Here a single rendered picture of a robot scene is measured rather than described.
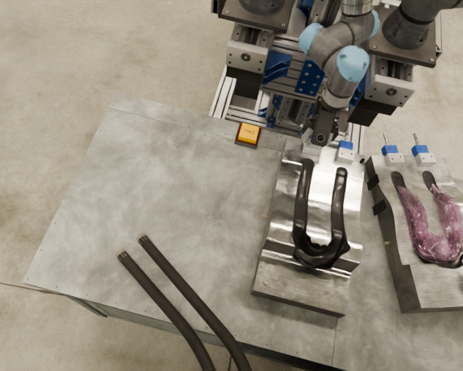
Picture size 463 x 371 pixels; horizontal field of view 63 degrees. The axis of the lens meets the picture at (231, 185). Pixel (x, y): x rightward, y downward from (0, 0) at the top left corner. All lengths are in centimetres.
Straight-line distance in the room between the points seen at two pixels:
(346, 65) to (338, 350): 75
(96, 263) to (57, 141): 132
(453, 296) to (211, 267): 66
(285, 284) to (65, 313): 121
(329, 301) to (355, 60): 63
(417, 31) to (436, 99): 156
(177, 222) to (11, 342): 114
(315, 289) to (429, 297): 30
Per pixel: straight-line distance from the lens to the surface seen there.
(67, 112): 249
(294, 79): 156
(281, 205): 112
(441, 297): 120
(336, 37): 105
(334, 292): 113
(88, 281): 117
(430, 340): 129
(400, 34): 142
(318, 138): 108
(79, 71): 269
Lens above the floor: 191
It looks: 63 degrees down
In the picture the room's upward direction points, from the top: 11 degrees clockwise
